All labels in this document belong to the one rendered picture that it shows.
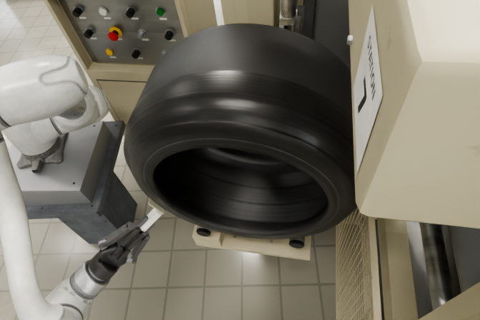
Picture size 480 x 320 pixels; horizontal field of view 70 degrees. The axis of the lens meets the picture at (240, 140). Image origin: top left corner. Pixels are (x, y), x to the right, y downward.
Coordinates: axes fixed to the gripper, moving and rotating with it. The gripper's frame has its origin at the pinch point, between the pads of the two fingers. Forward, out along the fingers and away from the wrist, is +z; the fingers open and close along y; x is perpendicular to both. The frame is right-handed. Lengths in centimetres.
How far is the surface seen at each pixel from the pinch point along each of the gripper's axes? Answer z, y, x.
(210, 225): 10.4, 10.3, 7.9
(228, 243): 6.1, 28.5, 0.4
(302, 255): 20.9, 40.4, 14.6
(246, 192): 22.1, 21.6, -3.3
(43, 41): -37, -20, -315
